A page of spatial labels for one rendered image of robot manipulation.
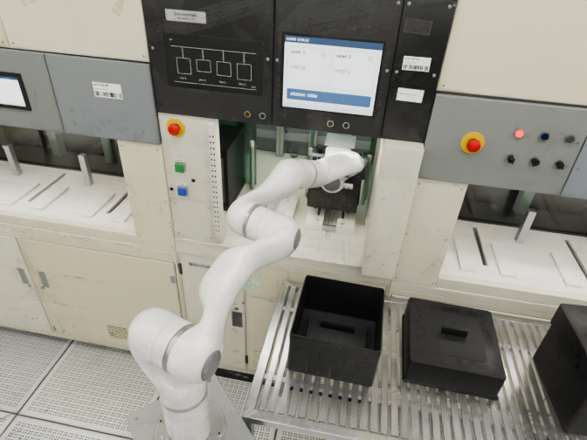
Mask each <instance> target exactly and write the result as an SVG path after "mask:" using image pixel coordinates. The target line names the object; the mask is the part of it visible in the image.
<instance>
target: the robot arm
mask: <svg viewBox="0 0 587 440"><path fill-rule="evenodd" d="M321 151H322V152H323V153H324V154H325V157H323V158H321V159H319V160H316V161H314V160H305V159H284V160H282V161H280V162H278V163H277V164H276V165H275V167H274V168H273V170H272V172H271V173H270V175H269V176H268V177H267V178H266V180H265V181H264V182H263V183H262V184H261V185H259V186H258V187H257V188H256V189H255V190H253V191H251V192H249V193H247V194H245V195H243V196H241V197H239V198H238V199H237V200H235V201H234V202H233V203H232V204H231V206H230V208H229V209H228V210H227V214H226V222H227V224H228V226H229V228H230V229H231V230H232V231H234V232H235V233H237V234H239V235H240V236H242V237H246V238H248V239H251V240H252V241H253V242H251V243H249V244H243V245H240V246H235V247H232V248H229V249H228V250H226V251H224V252H222V253H221V254H220V255H219V256H218V258H217V259H216V260H215V262H214V263H213V264H212V266H211V267H210V268H209V270H208V271H207V272H206V273H205V275H204V277H203V279H202V281H201V284H200V286H199V291H198V295H199V299H200V303H201V306H202V308H203V317H202V319H201V320H200V322H199V323H198V324H197V325H194V324H192V323H191V322H189V321H187V320H185V319H183V318H182V317H180V316H178V315H176V314H174V313H172V312H170V311H168V310H165V309H162V308H158V307H152V308H149V309H146V310H144V311H142V312H141V313H139V314H138V315H137V316H136V317H135V318H134V319H133V321H132V323H131V325H130V327H129V329H128V345H129V349H130V351H131V354H132V355H133V357H134V358H135V361H136V362H137V364H138V365H139V367H140V368H141V370H142V371H143V373H144V374H145V375H146V376H147V377H148V378H149V379H150V381H151V382H152V383H153V384H154V385H155V387H156V388H157V390H158V393H159V397H160V402H161V405H162V412H163V414H162V416H161V417H160V419H159V421H158V423H157V425H156V427H155V440H222V438H223V435H224V418H223V415H222V413H221V411H220V410H219V408H218V407H217V406H216V405H215V404H214V403H213V402H210V401H209V395H208V387H207V380H209V379H210V378H211V377H212V376H213V375H214V374H215V372H216V370H217V369H218V365H219V363H220V361H221V357H222V353H223V346H224V332H225V327H226V322H227V319H228V316H229V313H230V310H231V308H232V305H233V303H234V301H235V299H236V298H237V296H238V295H239V293H240V292H241V290H242V289H243V288H244V286H245V284H246V283H247V281H248V280H249V279H250V277H251V276H252V275H253V274H254V273H255V272H256V271H258V270H259V269H261V268H263V267H265V266H268V265H271V264H274V263H277V262H279V261H281V260H283V259H285V258H287V257H289V256H290V255H291V254H292V253H293V252H294V251H295V250H296V249H297V247H298V246H299V243H300V237H301V232H300V226H299V225H298V224H297V222H296V221H295V220H293V219H292V218H291V217H288V216H286V215H284V214H281V213H279V212H277V211H275V210H270V209H268V208H266V206H267V205H269V204H271V203H276V202H278V201H280V200H283V199H285V198H288V197H290V196H291V195H293V194H294V193H295V192H296V191H297V190H298V189H311V188H318V187H322V188H323V189H324V190H325V191H327V192H329V193H336V192H338V191H340V190H341V189H342V188H343V185H344V182H345V181H346V180H347V179H349V178H350V177H351V176H353V175H356V174H358V173H360V172H361V171H362V170H363V167H364V162H363V159H362V157H361V156H360V155H359V154H358V153H357V152H355V151H352V149H350V148H339V147H332V146H328V147H326V148H321Z"/></svg>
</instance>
